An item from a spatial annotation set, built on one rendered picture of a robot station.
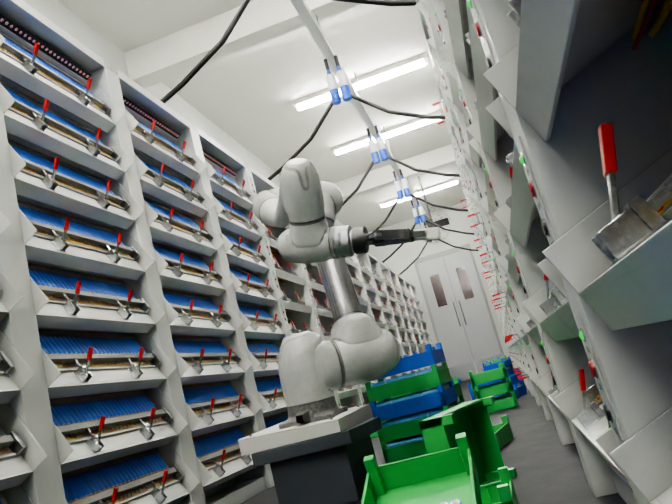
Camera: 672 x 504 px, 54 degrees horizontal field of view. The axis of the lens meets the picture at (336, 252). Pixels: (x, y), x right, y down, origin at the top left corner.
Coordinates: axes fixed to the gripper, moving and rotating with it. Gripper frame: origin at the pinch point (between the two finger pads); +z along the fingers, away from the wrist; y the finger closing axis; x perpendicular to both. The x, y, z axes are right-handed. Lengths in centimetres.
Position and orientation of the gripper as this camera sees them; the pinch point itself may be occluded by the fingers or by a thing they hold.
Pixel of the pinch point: (426, 233)
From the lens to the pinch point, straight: 178.4
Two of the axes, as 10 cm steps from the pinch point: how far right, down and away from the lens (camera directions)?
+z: 9.7, -0.9, -2.3
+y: -2.5, -1.4, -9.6
